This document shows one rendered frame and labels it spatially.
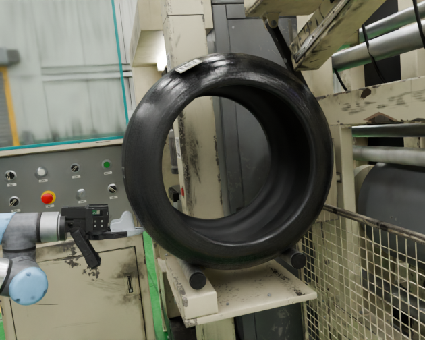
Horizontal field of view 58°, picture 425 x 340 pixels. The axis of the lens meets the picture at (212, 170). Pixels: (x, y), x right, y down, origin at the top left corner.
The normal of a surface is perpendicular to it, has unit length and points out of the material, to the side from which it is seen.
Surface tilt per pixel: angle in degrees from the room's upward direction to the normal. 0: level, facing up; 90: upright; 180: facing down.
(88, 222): 90
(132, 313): 90
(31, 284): 90
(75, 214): 90
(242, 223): 80
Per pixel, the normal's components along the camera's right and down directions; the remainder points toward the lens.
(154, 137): 0.07, 0.04
